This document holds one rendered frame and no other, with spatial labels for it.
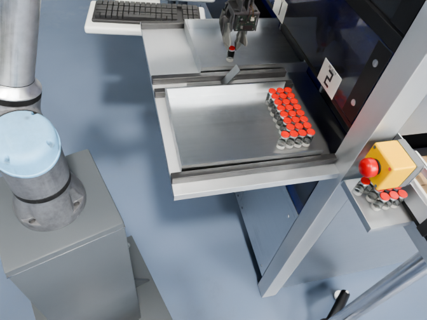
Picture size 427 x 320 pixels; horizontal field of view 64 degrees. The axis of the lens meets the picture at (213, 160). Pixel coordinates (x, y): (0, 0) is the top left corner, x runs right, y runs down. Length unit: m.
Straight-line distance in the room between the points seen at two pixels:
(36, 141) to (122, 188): 1.17
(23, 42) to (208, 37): 0.65
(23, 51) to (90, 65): 1.88
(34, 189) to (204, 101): 0.47
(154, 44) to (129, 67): 1.41
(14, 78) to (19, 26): 0.10
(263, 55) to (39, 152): 0.75
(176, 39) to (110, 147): 0.99
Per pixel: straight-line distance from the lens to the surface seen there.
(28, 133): 0.71
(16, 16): 0.70
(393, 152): 0.76
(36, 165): 0.69
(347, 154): 0.85
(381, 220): 0.85
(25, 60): 0.74
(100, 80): 2.45
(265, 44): 1.22
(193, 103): 0.93
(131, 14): 1.41
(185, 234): 1.69
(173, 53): 1.12
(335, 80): 0.87
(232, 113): 0.92
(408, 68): 0.70
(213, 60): 1.10
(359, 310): 1.24
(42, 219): 0.81
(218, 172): 0.76
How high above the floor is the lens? 1.50
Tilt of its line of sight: 50 degrees down
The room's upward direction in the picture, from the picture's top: 10 degrees clockwise
